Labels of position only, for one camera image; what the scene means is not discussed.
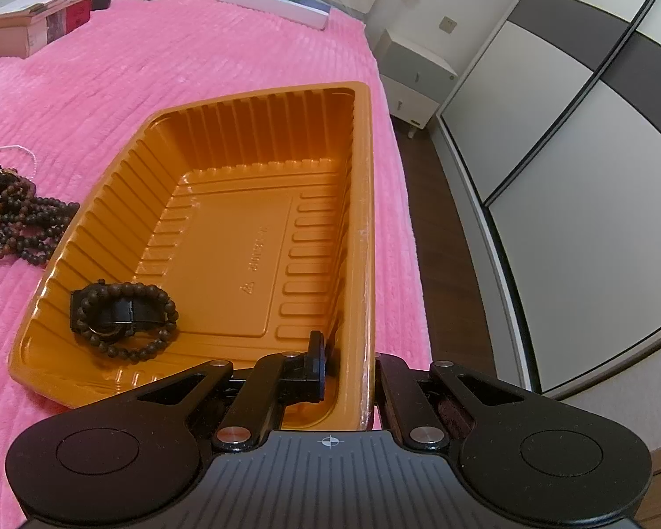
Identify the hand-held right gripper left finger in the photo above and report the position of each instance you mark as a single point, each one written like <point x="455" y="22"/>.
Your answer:
<point x="317" y="366"/>

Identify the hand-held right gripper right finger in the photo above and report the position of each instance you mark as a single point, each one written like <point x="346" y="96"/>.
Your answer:
<point x="402" y="397"/>

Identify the orange plastic tray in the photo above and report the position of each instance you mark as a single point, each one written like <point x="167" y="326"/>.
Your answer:
<point x="264" y="242"/>

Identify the black wristwatch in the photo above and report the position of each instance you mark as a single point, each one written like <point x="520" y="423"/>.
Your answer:
<point x="115" y="311"/>

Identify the pink cardboard box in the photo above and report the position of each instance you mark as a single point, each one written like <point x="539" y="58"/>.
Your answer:
<point x="16" y="27"/>

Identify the dark red box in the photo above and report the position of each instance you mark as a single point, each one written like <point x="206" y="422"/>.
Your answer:
<point x="69" y="19"/>

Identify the pink ribbed blanket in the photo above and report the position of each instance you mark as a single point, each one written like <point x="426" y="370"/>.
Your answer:
<point x="143" y="82"/>

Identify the sliding door wardrobe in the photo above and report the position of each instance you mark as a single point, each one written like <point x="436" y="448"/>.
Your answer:
<point x="573" y="176"/>

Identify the white nightstand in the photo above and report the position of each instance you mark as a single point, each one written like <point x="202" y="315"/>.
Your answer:
<point x="416" y="80"/>

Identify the white flat box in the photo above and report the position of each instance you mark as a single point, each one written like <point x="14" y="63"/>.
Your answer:
<point x="270" y="6"/>

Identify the blue book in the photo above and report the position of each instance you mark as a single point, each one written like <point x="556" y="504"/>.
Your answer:
<point x="314" y="4"/>

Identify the wall socket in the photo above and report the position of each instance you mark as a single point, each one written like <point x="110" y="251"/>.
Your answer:
<point x="447" y="24"/>

